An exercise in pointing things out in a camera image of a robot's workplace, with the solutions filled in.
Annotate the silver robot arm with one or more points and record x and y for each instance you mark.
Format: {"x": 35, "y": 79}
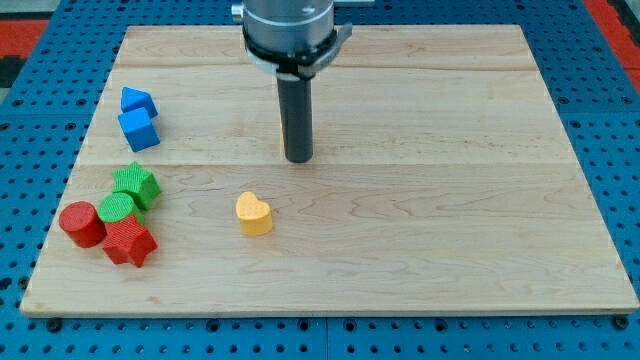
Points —
{"x": 293, "y": 40}

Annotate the wooden board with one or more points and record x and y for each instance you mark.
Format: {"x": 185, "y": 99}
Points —
{"x": 442, "y": 184}

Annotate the red star block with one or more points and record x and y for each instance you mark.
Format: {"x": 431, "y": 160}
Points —
{"x": 128, "y": 241}

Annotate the green star block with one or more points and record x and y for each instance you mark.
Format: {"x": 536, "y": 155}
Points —
{"x": 138, "y": 183}

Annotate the green cylinder block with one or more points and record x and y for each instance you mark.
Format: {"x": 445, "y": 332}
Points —
{"x": 117, "y": 206}

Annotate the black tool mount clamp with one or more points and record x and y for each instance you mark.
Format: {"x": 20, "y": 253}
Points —
{"x": 302, "y": 65}

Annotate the yellow heart block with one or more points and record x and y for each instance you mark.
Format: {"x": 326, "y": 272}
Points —
{"x": 254, "y": 215}

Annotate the blue cube block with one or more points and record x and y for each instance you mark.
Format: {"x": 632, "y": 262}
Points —
{"x": 138, "y": 129}

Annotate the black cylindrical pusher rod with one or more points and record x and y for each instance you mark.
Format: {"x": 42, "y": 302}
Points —
{"x": 296, "y": 119}

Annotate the red cylinder block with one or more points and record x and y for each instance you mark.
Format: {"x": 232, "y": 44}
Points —
{"x": 81, "y": 223}

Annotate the blue triangle block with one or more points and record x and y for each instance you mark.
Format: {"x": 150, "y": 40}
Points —
{"x": 132, "y": 99}

